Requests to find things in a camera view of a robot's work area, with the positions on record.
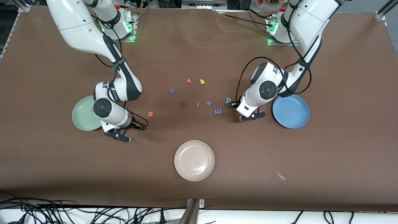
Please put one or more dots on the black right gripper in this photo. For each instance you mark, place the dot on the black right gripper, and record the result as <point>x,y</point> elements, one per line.
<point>136,125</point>

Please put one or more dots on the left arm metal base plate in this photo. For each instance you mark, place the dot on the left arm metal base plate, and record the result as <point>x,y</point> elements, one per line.
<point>279,44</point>

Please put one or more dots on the grey equipment box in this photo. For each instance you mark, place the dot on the grey equipment box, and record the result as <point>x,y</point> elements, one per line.
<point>203,4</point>

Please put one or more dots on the aluminium frame post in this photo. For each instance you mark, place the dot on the aluminium frame post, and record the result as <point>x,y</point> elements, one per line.
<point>384,11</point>
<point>24,6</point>

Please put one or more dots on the green plate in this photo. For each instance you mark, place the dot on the green plate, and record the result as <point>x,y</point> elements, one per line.
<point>82,113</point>

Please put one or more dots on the teal foam letter p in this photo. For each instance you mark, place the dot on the teal foam letter p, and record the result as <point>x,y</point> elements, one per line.
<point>228,100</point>

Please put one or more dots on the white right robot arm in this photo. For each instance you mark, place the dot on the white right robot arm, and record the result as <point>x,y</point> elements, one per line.
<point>77,28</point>

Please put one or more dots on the blue plate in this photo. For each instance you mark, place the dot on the blue plate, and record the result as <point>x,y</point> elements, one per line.
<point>290,113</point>

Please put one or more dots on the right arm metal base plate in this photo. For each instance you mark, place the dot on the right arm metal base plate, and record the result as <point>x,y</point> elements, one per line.
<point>134,29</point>

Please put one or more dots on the white paper scrap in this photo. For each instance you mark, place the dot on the white paper scrap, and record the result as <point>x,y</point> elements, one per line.
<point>280,176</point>

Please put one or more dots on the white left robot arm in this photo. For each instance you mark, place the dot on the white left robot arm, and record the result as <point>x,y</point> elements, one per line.
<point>255,96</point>

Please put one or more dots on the beige plate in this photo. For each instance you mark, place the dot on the beige plate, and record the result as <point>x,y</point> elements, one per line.
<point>194,160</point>

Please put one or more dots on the metal table edge bracket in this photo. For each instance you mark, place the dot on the metal table edge bracket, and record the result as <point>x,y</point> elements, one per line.
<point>194,203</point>

